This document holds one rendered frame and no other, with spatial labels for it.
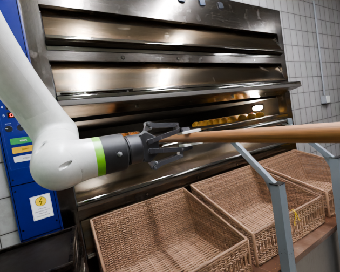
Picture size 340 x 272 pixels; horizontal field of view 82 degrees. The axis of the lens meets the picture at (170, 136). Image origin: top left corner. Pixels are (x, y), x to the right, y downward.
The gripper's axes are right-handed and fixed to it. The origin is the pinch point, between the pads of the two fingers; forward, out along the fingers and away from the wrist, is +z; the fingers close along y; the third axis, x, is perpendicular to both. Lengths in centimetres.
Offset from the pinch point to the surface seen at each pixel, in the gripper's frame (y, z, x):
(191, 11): -77, 55, -57
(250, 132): -0.7, -1.1, 22.5
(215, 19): -75, 75, -56
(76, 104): -20, -26, -43
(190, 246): 61, 17, -39
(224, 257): 48, 13, -8
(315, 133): -0.1, -1.4, 34.1
